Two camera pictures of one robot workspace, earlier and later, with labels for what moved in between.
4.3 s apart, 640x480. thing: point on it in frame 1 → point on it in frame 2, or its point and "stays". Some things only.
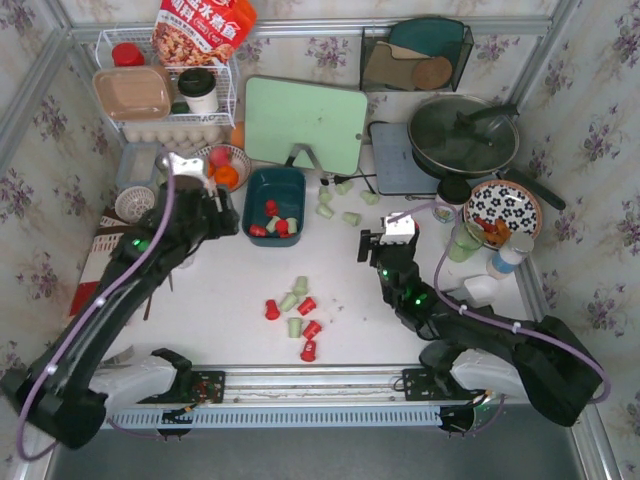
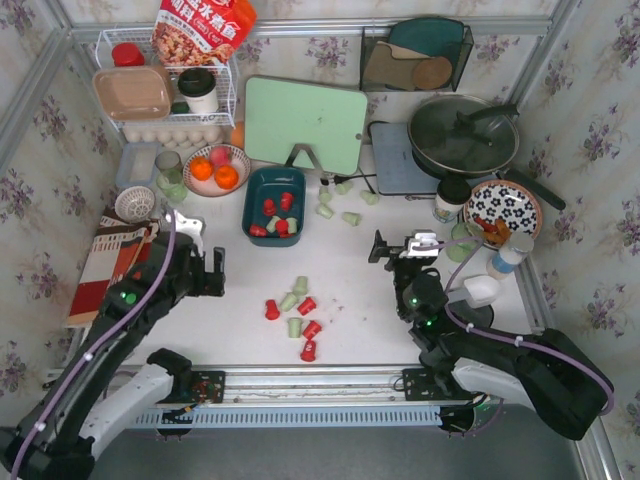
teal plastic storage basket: [274, 206] stays
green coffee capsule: [288, 301] stays
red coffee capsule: [272, 310] stays
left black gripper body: [223, 220] → [206, 273]
